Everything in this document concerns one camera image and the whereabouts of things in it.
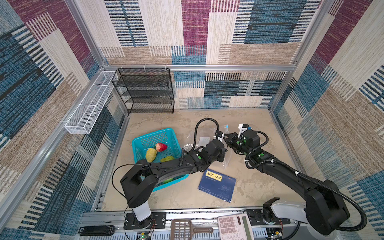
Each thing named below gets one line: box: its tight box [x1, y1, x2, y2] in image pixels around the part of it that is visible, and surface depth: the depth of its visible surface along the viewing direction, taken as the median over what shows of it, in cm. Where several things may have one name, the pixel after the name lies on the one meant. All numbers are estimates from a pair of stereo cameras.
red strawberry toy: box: [155, 143, 168, 152], surface depth 97 cm
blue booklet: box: [197, 168, 237, 204], surface depth 85 cm
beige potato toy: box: [145, 148, 157, 163], surface depth 93 cm
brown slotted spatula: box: [170, 219, 214, 240], surface depth 72 cm
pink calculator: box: [218, 213, 255, 240], surface depth 71 cm
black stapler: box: [78, 225, 116, 236], surface depth 70 cm
